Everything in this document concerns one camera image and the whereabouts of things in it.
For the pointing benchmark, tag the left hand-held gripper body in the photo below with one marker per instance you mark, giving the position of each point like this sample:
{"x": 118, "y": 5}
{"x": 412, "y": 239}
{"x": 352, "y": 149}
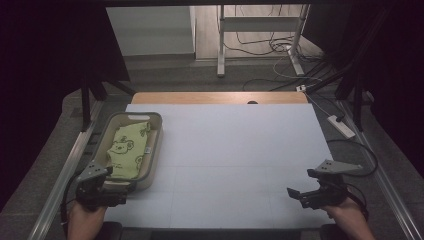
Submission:
{"x": 91, "y": 186}

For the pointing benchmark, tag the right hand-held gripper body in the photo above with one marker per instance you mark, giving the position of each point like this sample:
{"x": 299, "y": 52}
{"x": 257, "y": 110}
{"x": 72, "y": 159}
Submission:
{"x": 330, "y": 190}

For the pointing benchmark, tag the green bear print pants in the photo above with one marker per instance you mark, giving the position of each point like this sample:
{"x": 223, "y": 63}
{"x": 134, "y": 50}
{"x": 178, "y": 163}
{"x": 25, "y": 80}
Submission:
{"x": 128, "y": 151}

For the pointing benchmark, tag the beige plastic storage basket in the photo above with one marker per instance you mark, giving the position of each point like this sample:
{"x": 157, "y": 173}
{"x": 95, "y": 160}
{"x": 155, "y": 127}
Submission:
{"x": 151, "y": 160}

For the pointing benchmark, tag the person's right hand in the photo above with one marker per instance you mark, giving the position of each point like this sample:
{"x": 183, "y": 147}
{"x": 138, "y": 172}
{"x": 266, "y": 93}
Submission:
{"x": 346, "y": 208}

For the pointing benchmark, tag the person's left hand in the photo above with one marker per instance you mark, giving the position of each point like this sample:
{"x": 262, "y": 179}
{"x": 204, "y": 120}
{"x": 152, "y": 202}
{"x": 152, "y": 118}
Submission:
{"x": 85, "y": 216}

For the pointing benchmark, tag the white power strip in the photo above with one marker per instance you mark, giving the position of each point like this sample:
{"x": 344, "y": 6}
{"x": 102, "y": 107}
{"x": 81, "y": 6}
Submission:
{"x": 340, "y": 126}

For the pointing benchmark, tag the pale blue table mat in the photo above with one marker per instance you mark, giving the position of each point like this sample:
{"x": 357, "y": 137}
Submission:
{"x": 240, "y": 156}

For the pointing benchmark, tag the black metal stand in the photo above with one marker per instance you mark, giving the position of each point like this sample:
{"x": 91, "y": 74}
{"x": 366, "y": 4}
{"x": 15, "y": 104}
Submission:
{"x": 357, "y": 96}
{"x": 86, "y": 103}

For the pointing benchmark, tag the small white plug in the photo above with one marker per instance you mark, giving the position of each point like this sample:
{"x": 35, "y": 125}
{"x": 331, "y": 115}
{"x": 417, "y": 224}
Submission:
{"x": 301, "y": 88}

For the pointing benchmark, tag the wooden table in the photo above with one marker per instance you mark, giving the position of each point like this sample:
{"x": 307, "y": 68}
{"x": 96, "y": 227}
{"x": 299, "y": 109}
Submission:
{"x": 216, "y": 97}

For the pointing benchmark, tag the aluminium rail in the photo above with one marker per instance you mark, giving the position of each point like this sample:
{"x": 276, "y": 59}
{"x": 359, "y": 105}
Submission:
{"x": 61, "y": 180}
{"x": 383, "y": 173}

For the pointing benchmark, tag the white wall panel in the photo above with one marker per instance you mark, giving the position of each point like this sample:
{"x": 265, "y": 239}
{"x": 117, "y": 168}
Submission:
{"x": 150, "y": 30}

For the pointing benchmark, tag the white metal desk frame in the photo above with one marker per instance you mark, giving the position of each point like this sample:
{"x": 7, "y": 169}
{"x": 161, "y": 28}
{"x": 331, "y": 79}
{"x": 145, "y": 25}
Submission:
{"x": 258, "y": 25}

